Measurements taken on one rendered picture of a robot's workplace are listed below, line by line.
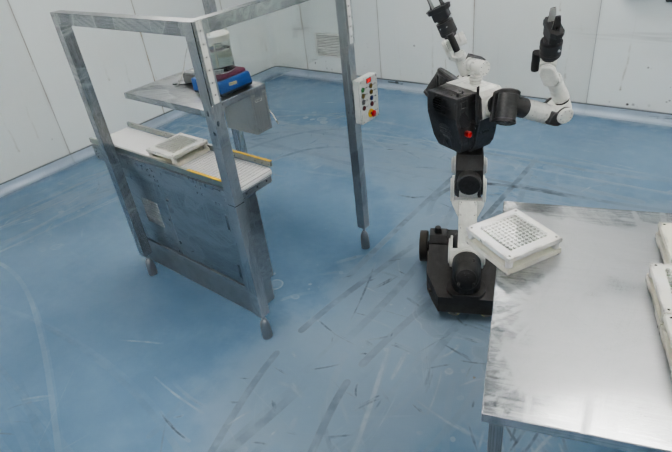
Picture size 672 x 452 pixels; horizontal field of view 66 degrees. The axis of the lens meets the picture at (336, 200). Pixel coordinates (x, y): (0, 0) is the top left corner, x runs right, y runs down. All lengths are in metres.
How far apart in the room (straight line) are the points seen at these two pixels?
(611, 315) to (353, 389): 1.33
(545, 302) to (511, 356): 0.27
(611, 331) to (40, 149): 5.18
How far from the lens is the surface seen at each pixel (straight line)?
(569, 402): 1.60
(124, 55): 6.14
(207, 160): 2.92
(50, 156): 5.89
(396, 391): 2.67
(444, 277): 3.01
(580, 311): 1.85
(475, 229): 2.04
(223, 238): 2.94
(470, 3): 5.76
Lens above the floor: 2.09
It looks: 30 degrees down
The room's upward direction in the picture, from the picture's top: 7 degrees counter-clockwise
